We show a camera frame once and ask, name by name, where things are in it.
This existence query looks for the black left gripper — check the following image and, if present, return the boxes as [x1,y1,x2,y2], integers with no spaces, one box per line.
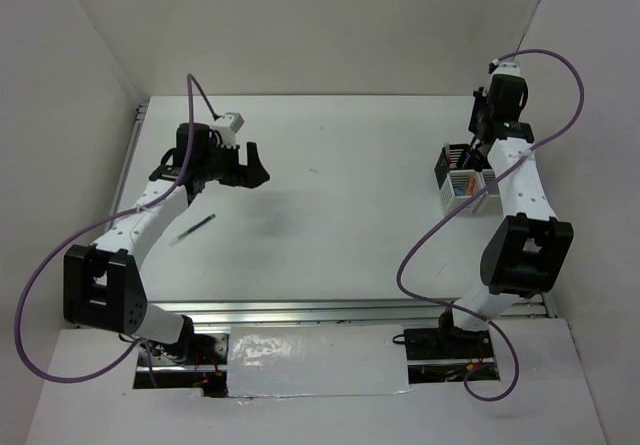
[198,138,269,189]

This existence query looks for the orange lead case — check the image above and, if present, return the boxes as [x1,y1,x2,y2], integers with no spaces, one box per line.
[465,176,478,196]

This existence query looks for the dark purple gel pen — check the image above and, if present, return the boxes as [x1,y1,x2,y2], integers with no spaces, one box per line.
[458,136,477,169]

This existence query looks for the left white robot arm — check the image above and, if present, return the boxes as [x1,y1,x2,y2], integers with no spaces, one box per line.
[63,113,270,364]

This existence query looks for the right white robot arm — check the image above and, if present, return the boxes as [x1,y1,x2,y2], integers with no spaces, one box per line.
[436,62,574,357]

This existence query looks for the white mesh organizer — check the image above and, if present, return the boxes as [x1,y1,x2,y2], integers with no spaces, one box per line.
[439,169,502,216]

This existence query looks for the white foil cover board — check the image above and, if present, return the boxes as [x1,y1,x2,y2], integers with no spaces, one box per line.
[227,325,410,398]

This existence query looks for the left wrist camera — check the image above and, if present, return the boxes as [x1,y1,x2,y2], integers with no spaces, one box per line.
[211,112,244,148]

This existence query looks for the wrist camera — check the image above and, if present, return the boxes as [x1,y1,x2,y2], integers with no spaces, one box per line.
[487,59,522,83]
[211,112,244,148]

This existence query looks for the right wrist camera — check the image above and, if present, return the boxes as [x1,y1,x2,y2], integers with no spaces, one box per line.
[487,59,522,83]

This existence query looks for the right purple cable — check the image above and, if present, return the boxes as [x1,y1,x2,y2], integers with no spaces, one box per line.
[397,48,585,402]

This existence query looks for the purple cable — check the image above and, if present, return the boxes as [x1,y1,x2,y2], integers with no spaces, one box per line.
[12,73,221,391]
[397,48,585,402]

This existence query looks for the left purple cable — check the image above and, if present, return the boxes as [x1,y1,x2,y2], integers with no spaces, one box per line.
[12,73,221,391]

